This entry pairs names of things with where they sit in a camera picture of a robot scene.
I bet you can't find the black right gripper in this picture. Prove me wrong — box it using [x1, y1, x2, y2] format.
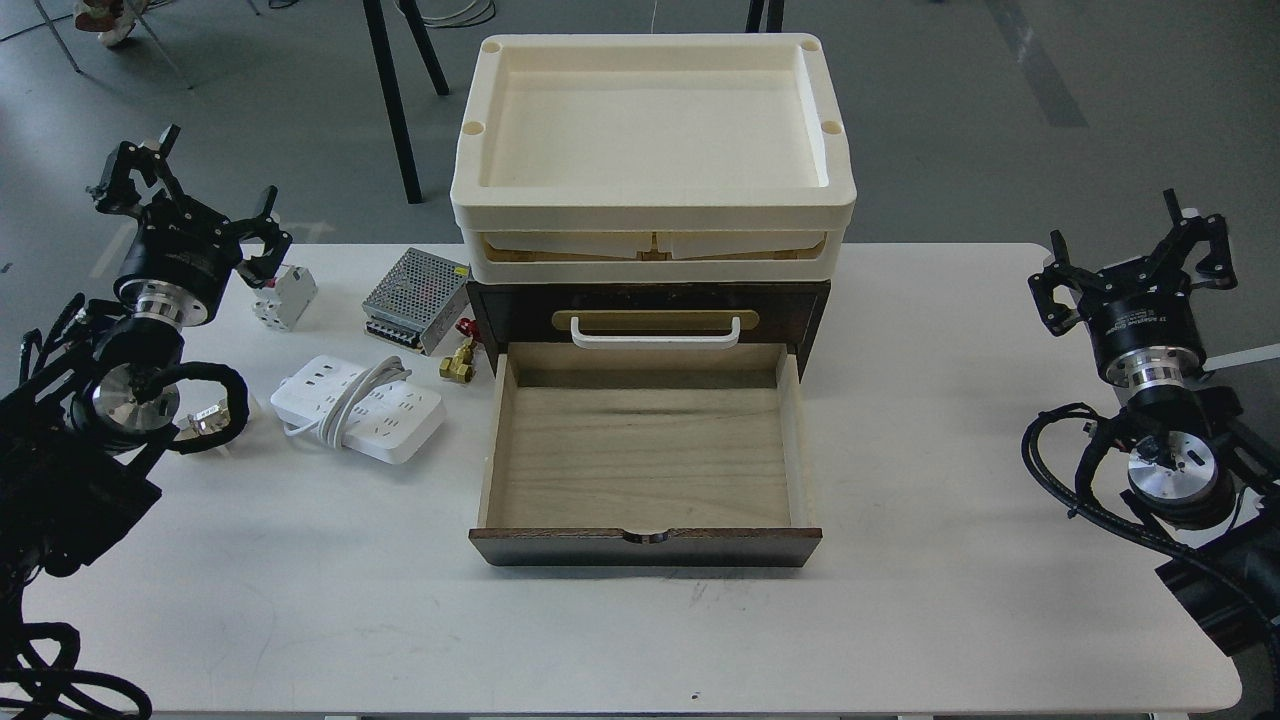
[1028, 188, 1238, 386]

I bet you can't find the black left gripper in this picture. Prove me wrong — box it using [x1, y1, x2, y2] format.
[86, 126, 294, 327]

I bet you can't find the white power strip with cable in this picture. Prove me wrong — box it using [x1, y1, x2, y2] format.
[270, 355, 445, 464]

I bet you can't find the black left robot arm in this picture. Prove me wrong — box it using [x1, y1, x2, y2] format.
[1, 126, 292, 719]

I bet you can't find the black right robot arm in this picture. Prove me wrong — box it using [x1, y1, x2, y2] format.
[1020, 190, 1279, 673]

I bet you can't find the white circuit breaker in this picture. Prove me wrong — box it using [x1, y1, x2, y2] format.
[253, 265, 317, 332]

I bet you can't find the silver metal power supply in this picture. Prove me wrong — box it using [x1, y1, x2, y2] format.
[364, 249, 471, 356]

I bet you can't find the cream plastic tray organizer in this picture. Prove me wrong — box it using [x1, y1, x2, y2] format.
[451, 33, 858, 284]

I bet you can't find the open wooden drawer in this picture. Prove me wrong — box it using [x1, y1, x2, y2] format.
[468, 343, 823, 568]

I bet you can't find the brass valve with red handle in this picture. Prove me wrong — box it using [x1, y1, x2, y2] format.
[438, 316, 483, 384]

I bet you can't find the white drawer handle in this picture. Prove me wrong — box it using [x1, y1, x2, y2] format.
[570, 316, 742, 351]

